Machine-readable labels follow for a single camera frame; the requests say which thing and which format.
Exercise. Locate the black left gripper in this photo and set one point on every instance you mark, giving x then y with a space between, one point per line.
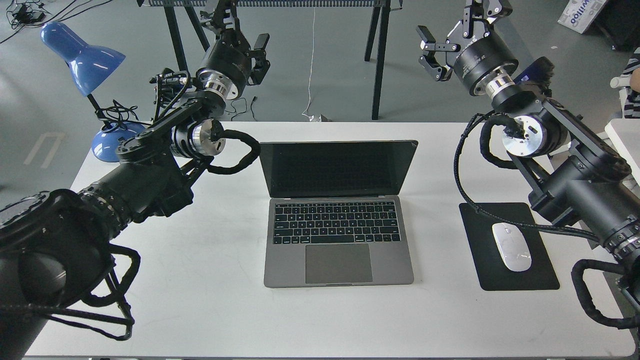
226 67

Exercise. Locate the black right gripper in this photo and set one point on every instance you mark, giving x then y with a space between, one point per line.
471 59

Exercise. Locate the grey laptop computer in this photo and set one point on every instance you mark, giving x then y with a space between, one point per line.
335 216

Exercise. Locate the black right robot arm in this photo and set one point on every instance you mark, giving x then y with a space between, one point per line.
576 178

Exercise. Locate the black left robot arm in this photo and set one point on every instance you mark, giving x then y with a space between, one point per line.
58 262

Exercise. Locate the black trestle table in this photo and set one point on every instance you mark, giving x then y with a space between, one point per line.
326 61

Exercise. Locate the white cardboard box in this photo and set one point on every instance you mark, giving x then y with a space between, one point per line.
578 15

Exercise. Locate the blue desk lamp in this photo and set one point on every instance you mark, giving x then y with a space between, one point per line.
90 66

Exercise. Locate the person in striped shirt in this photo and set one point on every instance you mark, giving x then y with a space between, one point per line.
628 87

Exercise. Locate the white side table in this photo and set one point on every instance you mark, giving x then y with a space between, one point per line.
624 134

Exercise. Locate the white computer mouse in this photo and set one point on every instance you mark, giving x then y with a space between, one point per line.
512 246

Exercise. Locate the black mouse pad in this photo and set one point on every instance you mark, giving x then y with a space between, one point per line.
493 274

